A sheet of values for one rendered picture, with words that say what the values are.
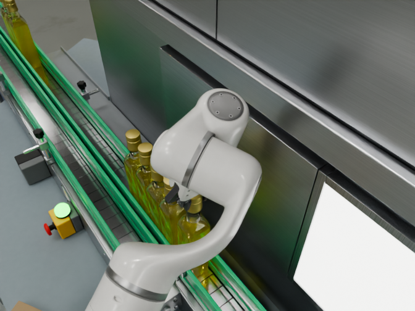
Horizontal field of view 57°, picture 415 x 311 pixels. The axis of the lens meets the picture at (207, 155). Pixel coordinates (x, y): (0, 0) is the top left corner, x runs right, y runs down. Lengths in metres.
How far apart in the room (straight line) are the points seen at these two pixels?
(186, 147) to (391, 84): 0.26
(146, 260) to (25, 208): 0.96
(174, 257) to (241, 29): 0.40
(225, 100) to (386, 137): 0.22
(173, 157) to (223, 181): 0.07
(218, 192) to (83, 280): 0.77
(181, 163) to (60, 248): 0.84
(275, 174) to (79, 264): 0.70
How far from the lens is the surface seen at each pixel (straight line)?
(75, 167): 1.27
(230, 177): 0.46
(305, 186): 0.66
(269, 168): 0.71
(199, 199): 0.74
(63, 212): 1.20
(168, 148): 0.47
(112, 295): 0.49
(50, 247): 1.27
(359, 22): 0.52
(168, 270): 0.47
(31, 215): 1.37
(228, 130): 0.50
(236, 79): 0.70
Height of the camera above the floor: 1.75
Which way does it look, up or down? 45 degrees down
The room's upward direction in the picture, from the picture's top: straight up
